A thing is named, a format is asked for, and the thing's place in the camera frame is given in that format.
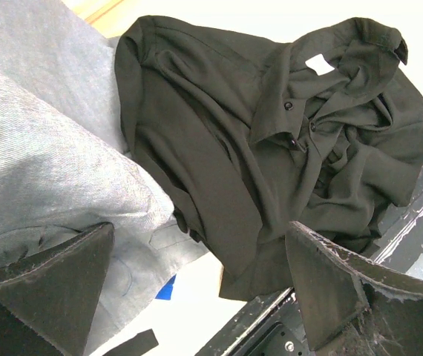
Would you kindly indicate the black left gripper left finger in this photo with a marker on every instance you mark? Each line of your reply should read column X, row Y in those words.
column 48, row 300

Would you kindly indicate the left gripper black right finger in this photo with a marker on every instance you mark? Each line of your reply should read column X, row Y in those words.
column 349, row 304

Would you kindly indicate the black shirt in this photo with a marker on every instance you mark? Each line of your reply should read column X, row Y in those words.
column 246, row 135

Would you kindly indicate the blue checked hanging shirt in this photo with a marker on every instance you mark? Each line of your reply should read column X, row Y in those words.
column 166, row 291

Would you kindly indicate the grey hanging shirt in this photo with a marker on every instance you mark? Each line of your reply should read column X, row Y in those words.
column 64, row 165

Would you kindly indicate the black hanging garment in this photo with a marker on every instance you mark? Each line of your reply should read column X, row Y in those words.
column 140, row 344

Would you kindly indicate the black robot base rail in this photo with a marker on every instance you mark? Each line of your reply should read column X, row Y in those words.
column 273, row 325

